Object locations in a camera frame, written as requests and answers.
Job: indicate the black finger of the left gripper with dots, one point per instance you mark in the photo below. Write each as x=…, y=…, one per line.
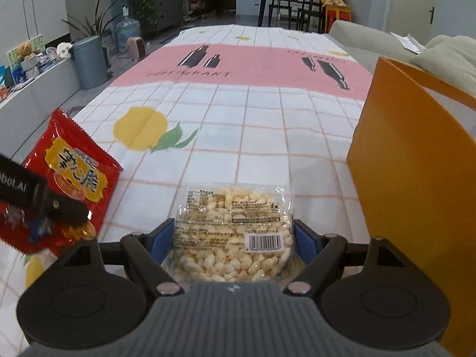
x=63, y=209

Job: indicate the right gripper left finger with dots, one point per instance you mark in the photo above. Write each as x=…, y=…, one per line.
x=144, y=255

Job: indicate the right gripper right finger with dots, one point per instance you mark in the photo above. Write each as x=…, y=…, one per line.
x=321, y=255

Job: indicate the red snack bag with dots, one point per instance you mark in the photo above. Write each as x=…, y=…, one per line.
x=73, y=165

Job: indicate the puffed rice snack packet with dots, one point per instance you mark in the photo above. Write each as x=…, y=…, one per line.
x=233, y=233

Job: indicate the orange cardboard storage box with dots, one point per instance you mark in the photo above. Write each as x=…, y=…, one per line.
x=412, y=161

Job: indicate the teddy bear toy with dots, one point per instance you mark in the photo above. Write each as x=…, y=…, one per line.
x=23, y=51

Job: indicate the grey blue trash bin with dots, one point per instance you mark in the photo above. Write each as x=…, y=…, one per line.
x=90, y=62

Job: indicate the checkered pink tablecloth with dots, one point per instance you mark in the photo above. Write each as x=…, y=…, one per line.
x=217, y=105

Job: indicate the pink small heater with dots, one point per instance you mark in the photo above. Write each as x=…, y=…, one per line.
x=135, y=48

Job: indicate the large water bottle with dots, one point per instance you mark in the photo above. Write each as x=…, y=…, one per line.
x=128, y=27

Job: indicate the paper on sofa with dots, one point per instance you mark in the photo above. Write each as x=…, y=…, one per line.
x=410, y=43

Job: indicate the dark cabinet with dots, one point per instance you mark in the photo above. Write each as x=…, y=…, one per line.
x=169, y=13

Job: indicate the beige cushion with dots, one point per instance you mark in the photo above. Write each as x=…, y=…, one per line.
x=452, y=59

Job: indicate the orange stool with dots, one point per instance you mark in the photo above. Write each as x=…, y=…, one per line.
x=334, y=13

